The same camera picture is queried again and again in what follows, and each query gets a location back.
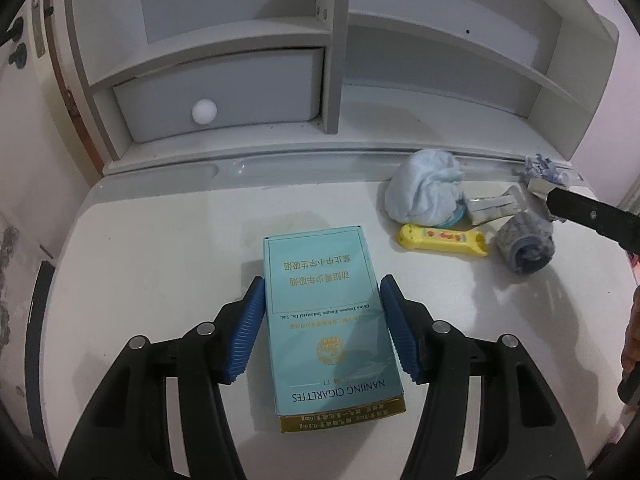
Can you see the white desk shelf unit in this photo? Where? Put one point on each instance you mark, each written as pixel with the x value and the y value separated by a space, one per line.
pixel 450 85

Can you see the grey rolled sock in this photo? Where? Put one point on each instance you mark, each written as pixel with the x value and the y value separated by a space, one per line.
pixel 525 240

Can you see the printed paper ball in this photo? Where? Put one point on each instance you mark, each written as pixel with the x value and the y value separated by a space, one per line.
pixel 542 169

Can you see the light blue cigarette box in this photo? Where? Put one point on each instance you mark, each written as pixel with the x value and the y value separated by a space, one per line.
pixel 325 310

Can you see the white folded carton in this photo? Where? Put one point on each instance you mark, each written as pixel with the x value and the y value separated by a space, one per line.
pixel 492 207

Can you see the light blue balled towel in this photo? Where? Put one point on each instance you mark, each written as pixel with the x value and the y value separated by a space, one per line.
pixel 425 185

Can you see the person's right hand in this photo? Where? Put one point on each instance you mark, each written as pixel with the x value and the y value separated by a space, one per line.
pixel 632 345

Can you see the metal door strike plate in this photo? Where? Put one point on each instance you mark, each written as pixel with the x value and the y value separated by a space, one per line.
pixel 38 25

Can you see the black door lock knob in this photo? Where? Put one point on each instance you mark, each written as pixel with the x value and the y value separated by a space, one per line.
pixel 21 55

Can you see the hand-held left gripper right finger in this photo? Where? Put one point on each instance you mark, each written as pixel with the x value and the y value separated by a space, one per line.
pixel 400 332

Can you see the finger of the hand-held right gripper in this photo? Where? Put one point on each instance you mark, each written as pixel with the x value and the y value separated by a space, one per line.
pixel 592 216

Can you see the white door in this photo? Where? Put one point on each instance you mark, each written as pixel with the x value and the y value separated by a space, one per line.
pixel 35 110

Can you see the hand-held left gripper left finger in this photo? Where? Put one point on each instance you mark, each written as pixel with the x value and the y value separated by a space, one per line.
pixel 246 332

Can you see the yellow plastic toy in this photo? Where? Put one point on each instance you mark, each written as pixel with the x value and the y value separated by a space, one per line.
pixel 440 237

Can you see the grey drawer with white knob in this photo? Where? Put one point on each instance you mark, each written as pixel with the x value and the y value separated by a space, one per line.
pixel 250 95

